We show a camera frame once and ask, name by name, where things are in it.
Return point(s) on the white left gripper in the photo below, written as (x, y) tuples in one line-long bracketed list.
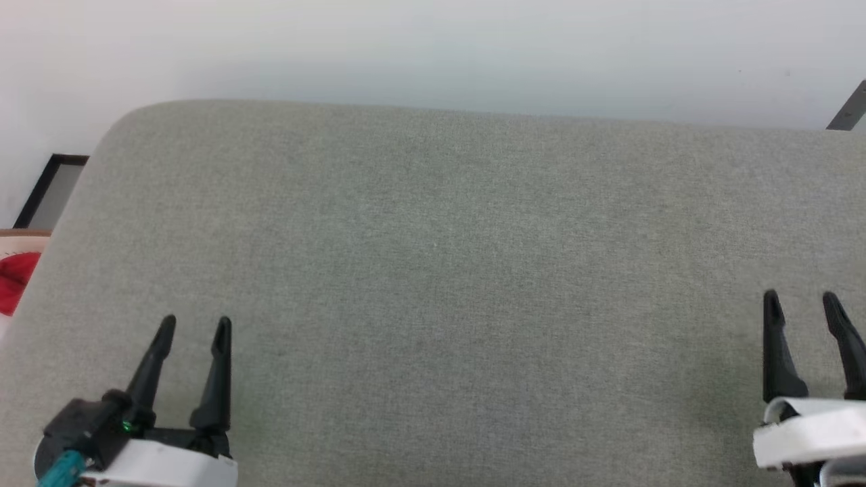
[(169, 467)]

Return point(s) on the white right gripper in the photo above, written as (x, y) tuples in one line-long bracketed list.
[(812, 433)]

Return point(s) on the red white basketball jersey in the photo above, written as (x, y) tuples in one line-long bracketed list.
[(13, 277)]

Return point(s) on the dark grey metal bar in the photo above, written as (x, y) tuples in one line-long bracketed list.
[(851, 108)]

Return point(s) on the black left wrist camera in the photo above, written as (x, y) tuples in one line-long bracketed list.
[(88, 423)]

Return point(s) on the black picture frame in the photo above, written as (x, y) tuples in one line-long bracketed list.
[(57, 196)]

